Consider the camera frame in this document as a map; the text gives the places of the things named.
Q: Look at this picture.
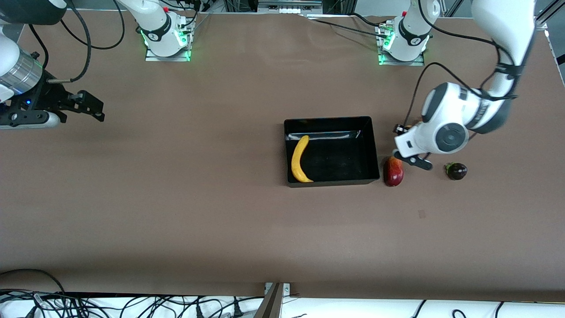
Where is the black plastic tray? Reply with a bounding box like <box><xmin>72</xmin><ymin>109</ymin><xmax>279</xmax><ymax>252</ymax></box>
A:
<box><xmin>283</xmin><ymin>116</ymin><xmax>381</xmax><ymax>188</ymax></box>

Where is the yellow banana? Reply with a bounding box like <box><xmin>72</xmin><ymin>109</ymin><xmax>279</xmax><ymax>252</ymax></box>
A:
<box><xmin>291</xmin><ymin>135</ymin><xmax>314</xmax><ymax>183</ymax></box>

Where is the red mango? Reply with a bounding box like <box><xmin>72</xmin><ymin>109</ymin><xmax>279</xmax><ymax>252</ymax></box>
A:
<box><xmin>383</xmin><ymin>156</ymin><xmax>404</xmax><ymax>187</ymax></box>

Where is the small dark purple eggplant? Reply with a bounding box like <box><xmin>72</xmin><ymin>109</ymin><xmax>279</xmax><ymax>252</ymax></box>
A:
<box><xmin>444</xmin><ymin>162</ymin><xmax>468</xmax><ymax>181</ymax></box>

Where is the brown table cover sheet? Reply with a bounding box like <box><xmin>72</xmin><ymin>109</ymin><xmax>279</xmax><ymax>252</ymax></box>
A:
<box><xmin>0</xmin><ymin>9</ymin><xmax>565</xmax><ymax>303</ymax></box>

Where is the grey power strip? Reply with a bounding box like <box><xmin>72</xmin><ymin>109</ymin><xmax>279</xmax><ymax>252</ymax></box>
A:
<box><xmin>258</xmin><ymin>0</ymin><xmax>323</xmax><ymax>14</ymax></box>

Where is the dark slanted pole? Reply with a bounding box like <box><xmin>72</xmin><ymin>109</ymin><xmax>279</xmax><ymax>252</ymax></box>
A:
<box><xmin>252</xmin><ymin>283</ymin><xmax>284</xmax><ymax>318</ymax></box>

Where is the black looping right arm cable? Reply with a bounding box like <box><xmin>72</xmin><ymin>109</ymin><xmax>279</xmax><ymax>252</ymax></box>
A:
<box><xmin>60</xmin><ymin>0</ymin><xmax>125</xmax><ymax>50</ymax></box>

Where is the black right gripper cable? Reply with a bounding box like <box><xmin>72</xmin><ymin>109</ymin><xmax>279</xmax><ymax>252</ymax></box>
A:
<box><xmin>46</xmin><ymin>0</ymin><xmax>92</xmax><ymax>83</ymax></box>

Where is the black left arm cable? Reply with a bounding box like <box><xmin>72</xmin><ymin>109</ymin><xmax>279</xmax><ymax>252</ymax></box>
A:
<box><xmin>404</xmin><ymin>0</ymin><xmax>519</xmax><ymax>133</ymax></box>

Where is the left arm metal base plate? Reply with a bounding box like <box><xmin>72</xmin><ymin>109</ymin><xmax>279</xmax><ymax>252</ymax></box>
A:
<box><xmin>377</xmin><ymin>24</ymin><xmax>426</xmax><ymax>67</ymax></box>

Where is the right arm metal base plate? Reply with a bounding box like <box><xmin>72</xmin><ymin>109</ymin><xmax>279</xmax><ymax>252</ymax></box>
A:
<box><xmin>145</xmin><ymin>18</ymin><xmax>192</xmax><ymax>62</ymax></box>

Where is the short black table cable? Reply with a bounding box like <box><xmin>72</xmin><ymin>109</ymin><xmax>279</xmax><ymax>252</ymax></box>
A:
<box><xmin>351</xmin><ymin>12</ymin><xmax>389</xmax><ymax>28</ymax></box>

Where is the long black table cable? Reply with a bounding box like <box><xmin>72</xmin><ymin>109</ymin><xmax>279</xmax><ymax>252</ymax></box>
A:
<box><xmin>305</xmin><ymin>17</ymin><xmax>382</xmax><ymax>38</ymax></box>

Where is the black arched floor cable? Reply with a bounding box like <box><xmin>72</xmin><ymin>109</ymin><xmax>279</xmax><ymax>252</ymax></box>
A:
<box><xmin>0</xmin><ymin>269</ymin><xmax>67</xmax><ymax>294</ymax></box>

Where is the white cloth under cables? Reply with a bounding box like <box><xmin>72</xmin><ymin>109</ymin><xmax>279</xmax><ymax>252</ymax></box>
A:
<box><xmin>0</xmin><ymin>294</ymin><xmax>565</xmax><ymax>318</ymax></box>

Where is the small metal edge bracket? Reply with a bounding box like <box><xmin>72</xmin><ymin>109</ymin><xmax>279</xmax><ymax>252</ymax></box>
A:
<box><xmin>264</xmin><ymin>283</ymin><xmax>291</xmax><ymax>297</ymax></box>

